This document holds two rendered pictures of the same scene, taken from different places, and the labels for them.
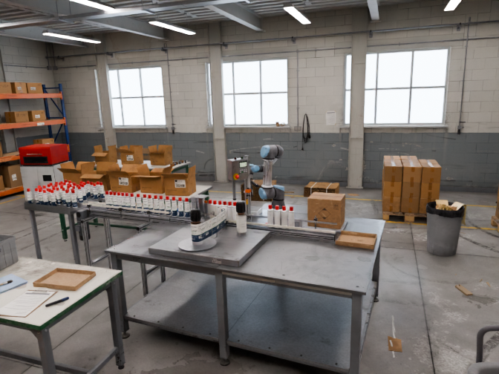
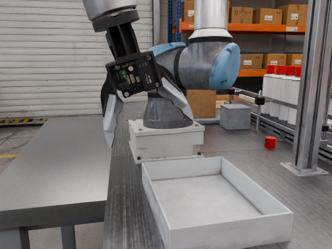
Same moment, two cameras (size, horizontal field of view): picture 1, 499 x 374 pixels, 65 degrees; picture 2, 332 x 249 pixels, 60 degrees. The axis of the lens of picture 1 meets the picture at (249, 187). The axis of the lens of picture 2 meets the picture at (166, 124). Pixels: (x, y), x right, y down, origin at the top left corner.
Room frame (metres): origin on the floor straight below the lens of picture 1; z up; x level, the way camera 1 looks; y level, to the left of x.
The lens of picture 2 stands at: (4.27, 0.43, 1.12)
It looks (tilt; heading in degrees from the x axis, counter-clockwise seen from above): 13 degrees down; 238
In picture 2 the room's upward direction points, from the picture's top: straight up
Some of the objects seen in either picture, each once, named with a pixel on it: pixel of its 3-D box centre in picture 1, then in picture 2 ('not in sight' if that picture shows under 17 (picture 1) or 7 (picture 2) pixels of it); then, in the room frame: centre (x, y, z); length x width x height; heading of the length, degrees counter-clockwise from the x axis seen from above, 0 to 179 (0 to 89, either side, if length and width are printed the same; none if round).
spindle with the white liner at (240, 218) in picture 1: (240, 218); not in sight; (3.15, 0.08, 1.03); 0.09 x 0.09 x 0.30
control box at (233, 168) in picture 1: (237, 169); not in sight; (3.56, 0.10, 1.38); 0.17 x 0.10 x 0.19; 121
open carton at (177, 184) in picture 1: (180, 179); not in sight; (5.14, 0.93, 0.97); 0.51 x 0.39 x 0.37; 166
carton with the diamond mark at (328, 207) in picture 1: (326, 209); (183, 84); (3.46, -0.71, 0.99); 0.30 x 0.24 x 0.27; 67
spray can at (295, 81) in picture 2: (270, 216); (297, 96); (3.34, -0.18, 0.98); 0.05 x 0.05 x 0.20
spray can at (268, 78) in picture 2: (291, 217); (269, 90); (3.27, -0.36, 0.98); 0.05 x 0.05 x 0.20
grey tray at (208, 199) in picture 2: (247, 211); (202, 194); (3.94, 0.03, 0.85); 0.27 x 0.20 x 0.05; 71
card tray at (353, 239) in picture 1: (356, 239); (222, 101); (3.04, -0.88, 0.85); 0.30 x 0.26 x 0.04; 66
